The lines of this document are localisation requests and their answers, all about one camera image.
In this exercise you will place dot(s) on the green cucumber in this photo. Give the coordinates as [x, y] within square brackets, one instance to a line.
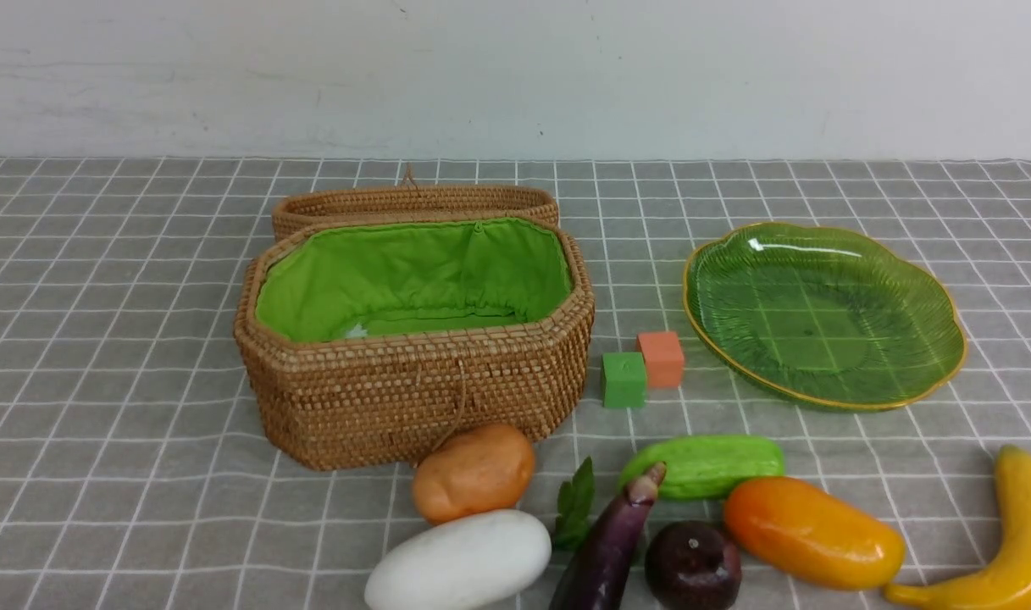
[706, 467]

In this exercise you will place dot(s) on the purple eggplant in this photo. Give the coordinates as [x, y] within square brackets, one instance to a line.
[596, 577]

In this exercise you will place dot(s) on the dark purple passion fruit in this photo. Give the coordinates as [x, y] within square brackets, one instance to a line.
[693, 565]

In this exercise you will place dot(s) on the orange mango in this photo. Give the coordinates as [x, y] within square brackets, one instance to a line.
[812, 535]

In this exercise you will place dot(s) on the yellow banana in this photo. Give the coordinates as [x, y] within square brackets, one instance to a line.
[1006, 581]

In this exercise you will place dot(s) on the green foam cube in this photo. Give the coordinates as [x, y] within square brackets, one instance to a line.
[624, 380]

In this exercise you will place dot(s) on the woven wicker basket green lining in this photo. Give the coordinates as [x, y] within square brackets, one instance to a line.
[371, 341]

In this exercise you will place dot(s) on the orange foam cube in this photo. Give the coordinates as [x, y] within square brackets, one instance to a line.
[663, 357]

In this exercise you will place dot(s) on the brown potato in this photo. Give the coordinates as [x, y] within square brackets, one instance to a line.
[488, 468]

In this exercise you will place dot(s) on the green mint leaf sprig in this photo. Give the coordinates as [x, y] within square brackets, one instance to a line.
[574, 503]

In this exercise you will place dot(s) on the woven wicker basket lid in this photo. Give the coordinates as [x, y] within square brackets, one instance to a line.
[296, 212]

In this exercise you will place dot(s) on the white oval gourd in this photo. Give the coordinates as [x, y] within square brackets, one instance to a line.
[468, 563]

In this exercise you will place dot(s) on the green glass leaf plate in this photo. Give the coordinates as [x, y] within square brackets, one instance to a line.
[823, 317]

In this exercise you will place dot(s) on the grey checked tablecloth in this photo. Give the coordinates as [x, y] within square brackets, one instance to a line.
[134, 473]

